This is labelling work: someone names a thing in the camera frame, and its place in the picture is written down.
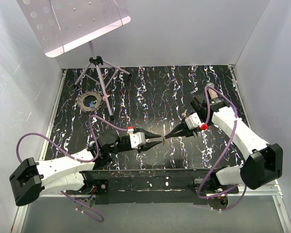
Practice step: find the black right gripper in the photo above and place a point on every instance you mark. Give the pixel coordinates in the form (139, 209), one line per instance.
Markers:
(185, 132)

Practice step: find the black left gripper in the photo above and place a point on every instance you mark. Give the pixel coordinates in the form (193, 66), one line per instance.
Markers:
(148, 145)

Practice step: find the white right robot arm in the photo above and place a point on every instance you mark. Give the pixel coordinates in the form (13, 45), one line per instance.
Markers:
(263, 161)

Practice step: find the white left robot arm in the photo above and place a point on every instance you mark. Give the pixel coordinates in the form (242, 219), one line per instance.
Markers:
(31, 178)

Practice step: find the silver key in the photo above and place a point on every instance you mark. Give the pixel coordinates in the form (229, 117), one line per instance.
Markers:
(184, 114)

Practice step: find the purple toy microphone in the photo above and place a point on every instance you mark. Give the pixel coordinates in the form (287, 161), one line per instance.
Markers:
(211, 92)

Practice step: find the white perforated music stand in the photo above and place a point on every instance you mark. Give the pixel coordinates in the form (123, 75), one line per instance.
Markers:
(63, 25)

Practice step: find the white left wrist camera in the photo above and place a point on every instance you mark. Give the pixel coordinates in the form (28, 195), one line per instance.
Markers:
(137, 137)

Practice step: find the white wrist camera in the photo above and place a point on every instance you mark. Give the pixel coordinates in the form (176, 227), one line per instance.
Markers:
(193, 122)
(137, 137)

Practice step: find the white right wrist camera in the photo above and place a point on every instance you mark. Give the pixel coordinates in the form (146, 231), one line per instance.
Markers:
(193, 122)

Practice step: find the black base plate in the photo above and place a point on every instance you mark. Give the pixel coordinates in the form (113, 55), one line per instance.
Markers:
(142, 186)

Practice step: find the aluminium rail frame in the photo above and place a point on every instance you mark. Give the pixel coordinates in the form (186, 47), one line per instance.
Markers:
(152, 98)

